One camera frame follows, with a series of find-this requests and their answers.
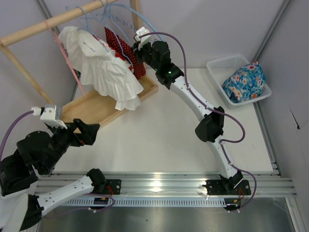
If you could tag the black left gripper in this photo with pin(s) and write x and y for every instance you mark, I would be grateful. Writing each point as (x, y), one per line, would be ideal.
(76, 133)

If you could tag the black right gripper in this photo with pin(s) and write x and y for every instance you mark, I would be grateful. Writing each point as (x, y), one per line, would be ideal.
(140, 51)

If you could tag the red polka dot skirt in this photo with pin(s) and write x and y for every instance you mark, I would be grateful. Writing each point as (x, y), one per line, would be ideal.
(121, 46)

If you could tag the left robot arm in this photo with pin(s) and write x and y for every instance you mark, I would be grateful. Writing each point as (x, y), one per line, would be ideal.
(37, 154)

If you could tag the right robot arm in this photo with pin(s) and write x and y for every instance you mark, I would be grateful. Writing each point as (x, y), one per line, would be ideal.
(211, 119)

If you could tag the wide blue plastic hanger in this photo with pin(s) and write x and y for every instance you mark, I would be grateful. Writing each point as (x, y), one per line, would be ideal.
(136, 13)

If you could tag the blue hanger holding dress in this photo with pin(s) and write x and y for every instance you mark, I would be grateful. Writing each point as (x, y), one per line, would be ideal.
(84, 21)

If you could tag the red white floral garment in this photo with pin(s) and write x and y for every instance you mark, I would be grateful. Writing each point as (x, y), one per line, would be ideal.
(120, 54)

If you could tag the white hanging dress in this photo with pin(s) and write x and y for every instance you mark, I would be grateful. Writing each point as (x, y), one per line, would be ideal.
(100, 67)

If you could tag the white plastic basket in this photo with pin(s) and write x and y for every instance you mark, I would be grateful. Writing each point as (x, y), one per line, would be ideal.
(222, 68)

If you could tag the blue floral garment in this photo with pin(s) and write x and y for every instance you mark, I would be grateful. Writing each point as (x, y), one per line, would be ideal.
(246, 83)

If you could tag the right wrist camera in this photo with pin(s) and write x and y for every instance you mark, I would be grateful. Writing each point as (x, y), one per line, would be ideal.
(141, 35)

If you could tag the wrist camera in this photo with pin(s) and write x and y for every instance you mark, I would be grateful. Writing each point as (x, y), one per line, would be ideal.
(51, 115)
(141, 35)

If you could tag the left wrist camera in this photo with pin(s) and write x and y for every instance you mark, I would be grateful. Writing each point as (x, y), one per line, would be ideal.
(51, 115)

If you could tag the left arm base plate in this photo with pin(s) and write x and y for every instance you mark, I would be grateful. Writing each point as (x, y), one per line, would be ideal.
(113, 187)

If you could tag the pink wire hanger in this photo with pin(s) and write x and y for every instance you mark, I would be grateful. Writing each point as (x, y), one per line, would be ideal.
(65, 57)

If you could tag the aluminium mounting rail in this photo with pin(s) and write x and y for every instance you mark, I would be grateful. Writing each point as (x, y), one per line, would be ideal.
(161, 184)

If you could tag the white slotted cable duct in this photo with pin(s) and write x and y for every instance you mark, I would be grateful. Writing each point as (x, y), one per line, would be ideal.
(205, 201)

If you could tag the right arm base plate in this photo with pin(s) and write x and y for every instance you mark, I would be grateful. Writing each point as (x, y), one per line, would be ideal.
(218, 187)

